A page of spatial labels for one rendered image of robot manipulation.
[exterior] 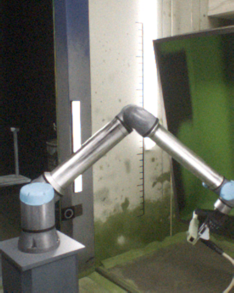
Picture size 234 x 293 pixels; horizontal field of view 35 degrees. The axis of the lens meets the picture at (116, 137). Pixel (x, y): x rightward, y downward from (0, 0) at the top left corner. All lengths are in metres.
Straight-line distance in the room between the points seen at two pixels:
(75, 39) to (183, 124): 0.92
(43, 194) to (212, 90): 1.34
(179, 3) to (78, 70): 1.14
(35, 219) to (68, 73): 1.15
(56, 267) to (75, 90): 1.26
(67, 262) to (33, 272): 0.16
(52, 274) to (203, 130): 1.45
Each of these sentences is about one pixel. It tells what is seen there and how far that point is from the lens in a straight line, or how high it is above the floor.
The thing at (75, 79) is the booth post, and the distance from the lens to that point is 2.55.
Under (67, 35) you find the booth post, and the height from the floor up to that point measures 1.70.
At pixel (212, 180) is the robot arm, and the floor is 0.90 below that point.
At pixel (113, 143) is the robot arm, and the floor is 1.08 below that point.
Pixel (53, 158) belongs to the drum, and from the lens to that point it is 3.32.
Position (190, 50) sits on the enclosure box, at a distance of 2.56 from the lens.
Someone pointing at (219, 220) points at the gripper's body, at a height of 0.63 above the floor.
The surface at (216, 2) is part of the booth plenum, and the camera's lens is 3.51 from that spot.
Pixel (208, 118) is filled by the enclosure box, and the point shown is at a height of 1.14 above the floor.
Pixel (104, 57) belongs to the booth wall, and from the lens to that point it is 2.70.
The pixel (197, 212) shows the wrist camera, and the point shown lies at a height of 0.67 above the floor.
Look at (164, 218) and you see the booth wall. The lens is 3.27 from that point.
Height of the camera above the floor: 1.34
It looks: 7 degrees down
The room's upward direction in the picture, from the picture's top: 1 degrees counter-clockwise
